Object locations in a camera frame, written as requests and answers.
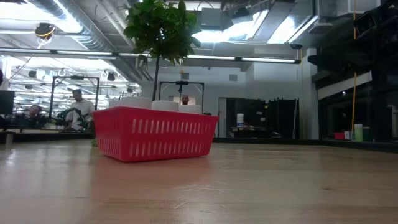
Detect black camera rig frame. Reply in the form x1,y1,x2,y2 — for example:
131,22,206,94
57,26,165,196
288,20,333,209
49,75,100,110
159,80,205,114

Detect tall green potted plant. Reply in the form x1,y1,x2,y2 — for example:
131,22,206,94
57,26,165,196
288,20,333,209
123,0,203,102

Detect long ceiling light strip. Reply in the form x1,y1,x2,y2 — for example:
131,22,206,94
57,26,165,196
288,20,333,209
0,48,118,60
186,54,302,65

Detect black monitor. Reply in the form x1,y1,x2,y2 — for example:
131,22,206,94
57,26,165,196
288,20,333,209
0,90,16,115

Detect pale green canister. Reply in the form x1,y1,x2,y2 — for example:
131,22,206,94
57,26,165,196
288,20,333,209
354,123,364,142

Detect black ceiling cable reel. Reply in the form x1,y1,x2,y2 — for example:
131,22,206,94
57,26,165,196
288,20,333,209
34,22,57,40

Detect red plastic basket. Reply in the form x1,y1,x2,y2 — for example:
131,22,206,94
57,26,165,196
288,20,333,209
91,106,220,164

